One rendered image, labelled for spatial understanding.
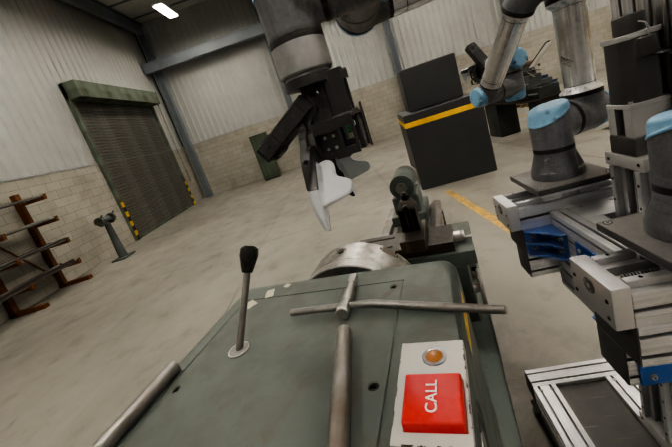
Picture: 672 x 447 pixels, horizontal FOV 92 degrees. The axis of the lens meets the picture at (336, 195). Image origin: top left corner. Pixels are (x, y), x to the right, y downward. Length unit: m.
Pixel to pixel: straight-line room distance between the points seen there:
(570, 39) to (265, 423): 1.24
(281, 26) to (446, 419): 0.46
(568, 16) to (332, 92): 0.97
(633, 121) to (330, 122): 0.78
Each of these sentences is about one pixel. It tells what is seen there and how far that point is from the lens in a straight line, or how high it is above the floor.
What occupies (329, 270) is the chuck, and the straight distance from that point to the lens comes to 0.79.
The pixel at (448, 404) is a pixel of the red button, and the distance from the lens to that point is 0.39.
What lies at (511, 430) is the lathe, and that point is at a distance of 1.30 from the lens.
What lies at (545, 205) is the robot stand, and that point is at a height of 1.09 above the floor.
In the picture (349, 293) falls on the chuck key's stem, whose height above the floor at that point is 1.27.
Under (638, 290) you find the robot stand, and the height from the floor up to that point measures 1.10.
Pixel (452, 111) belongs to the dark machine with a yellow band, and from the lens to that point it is 5.48.
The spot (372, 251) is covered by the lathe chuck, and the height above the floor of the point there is 1.22.
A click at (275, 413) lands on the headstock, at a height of 1.25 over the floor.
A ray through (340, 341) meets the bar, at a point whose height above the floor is 1.28.
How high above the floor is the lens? 1.56
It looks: 13 degrees down
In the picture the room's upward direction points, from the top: 18 degrees counter-clockwise
